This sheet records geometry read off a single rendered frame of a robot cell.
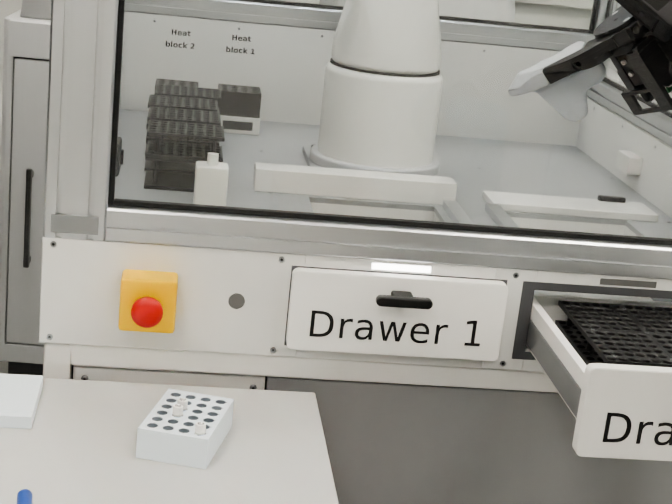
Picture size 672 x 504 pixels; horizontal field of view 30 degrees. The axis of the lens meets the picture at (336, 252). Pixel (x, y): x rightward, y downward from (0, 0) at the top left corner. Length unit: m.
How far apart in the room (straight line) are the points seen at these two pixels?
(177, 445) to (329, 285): 0.33
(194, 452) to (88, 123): 0.44
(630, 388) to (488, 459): 0.41
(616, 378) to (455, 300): 0.31
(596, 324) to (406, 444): 0.32
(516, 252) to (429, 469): 0.34
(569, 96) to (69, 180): 0.75
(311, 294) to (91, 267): 0.29
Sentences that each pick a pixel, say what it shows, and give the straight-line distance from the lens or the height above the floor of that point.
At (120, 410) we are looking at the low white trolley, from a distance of 1.61.
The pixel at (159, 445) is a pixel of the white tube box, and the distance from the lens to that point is 1.47.
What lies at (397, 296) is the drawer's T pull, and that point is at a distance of 1.64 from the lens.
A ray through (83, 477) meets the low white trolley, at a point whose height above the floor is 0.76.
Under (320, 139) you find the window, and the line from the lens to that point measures 1.63.
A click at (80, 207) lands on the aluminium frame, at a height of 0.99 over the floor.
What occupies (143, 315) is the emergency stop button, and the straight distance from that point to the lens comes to 1.60.
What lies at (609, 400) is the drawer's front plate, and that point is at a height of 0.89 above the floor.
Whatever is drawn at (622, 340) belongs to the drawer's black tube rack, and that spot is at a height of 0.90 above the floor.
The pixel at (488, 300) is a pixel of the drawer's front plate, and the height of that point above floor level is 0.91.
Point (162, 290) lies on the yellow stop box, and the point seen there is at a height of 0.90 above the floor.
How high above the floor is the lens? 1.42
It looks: 16 degrees down
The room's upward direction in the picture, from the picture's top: 6 degrees clockwise
